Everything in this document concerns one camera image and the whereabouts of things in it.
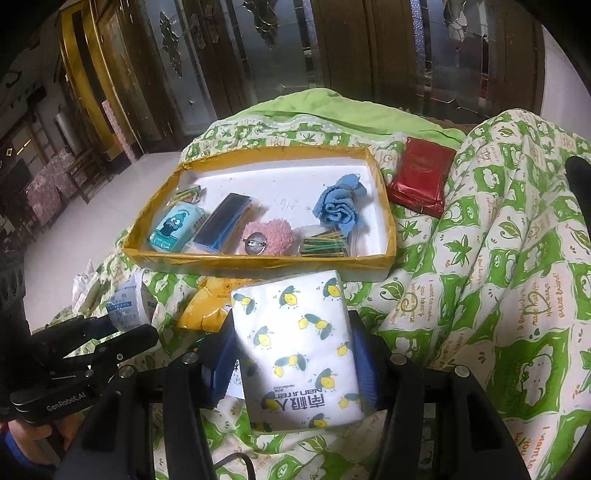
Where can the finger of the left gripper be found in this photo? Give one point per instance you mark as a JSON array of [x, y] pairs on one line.
[[120, 345], [72, 333]]

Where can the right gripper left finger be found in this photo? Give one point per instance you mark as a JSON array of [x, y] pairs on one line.
[[115, 439]]

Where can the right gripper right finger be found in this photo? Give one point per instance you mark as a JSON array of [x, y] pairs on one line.
[[440, 424]]

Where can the white blue desiccant sachet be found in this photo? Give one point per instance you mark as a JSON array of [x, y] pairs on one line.
[[132, 305]]

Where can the yellow snack packet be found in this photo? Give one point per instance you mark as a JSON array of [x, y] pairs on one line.
[[207, 309]]

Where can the blue cartoon tissue pack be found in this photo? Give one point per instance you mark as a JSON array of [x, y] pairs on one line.
[[176, 228]]

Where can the white lemon print tissue pack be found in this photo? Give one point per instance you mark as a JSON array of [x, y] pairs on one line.
[[295, 353]]

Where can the dark blue stick pack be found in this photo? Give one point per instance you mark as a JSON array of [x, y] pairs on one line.
[[219, 227]]

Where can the small bag of coloured sticks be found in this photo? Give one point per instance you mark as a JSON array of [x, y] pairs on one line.
[[190, 195]]

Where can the bag of green sticks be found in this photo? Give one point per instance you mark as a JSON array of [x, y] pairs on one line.
[[327, 242]]

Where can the blue cloth toy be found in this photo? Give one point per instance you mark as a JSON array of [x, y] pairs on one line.
[[336, 206]]

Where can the person's left hand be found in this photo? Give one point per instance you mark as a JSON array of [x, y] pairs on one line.
[[27, 438]]

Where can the wooden chair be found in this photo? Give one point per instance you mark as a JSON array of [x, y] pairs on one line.
[[66, 175]]

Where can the yellow taped foam tray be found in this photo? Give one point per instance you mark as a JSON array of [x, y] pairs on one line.
[[284, 183]]

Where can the wooden glass double door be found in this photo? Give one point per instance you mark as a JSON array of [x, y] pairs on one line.
[[178, 66]]

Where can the wooden glass side door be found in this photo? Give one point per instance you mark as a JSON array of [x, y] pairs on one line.
[[462, 61]]

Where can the golden door frame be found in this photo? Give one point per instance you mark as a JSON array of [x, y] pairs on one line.
[[83, 56]]

